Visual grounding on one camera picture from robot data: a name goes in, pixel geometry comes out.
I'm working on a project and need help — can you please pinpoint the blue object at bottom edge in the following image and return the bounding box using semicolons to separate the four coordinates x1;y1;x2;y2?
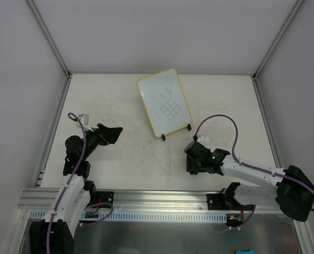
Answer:
235;250;255;254

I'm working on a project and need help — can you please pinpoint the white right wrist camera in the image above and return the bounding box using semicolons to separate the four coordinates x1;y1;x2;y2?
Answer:
197;134;209;141

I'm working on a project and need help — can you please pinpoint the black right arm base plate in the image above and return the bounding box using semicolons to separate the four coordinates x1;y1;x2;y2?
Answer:
206;193;255;211

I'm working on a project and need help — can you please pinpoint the white slotted cable duct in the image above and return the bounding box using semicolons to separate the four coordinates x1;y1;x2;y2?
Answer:
29;209;228;224

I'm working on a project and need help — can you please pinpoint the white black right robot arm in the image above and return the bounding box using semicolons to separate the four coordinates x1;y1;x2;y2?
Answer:
184;141;314;222

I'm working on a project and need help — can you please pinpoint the aluminium mounting rail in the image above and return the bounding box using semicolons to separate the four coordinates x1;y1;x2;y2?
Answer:
18;188;218;212

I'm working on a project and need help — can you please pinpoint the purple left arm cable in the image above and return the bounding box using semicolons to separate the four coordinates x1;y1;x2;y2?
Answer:
46;112;114;254

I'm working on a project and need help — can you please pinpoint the yellow framed small whiteboard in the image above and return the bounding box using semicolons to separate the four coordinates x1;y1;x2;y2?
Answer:
137;68;193;138

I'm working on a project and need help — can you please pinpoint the right aluminium frame post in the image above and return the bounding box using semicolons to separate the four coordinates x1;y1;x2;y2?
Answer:
253;0;305;81

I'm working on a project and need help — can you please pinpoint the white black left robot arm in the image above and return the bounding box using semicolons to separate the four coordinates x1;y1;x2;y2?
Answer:
29;124;123;253

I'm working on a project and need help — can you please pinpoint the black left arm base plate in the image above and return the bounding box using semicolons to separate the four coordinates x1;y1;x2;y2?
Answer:
96;190;114;209

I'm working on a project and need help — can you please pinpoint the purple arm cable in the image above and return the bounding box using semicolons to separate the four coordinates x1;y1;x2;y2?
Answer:
192;114;314;212
46;112;114;254

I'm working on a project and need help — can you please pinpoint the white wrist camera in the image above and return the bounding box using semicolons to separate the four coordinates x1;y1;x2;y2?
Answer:
78;114;92;130
197;134;209;141

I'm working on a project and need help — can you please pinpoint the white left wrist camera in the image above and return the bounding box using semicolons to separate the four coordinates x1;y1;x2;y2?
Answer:
78;114;92;130

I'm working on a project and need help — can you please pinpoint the left aluminium frame post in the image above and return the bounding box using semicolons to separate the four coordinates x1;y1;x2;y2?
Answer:
25;0;71;78

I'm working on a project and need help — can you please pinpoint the aluminium frame post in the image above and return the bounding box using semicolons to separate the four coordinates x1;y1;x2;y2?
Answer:
253;0;305;81
25;0;71;78

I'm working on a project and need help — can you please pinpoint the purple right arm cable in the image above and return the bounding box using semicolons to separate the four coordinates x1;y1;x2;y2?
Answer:
192;114;314;212

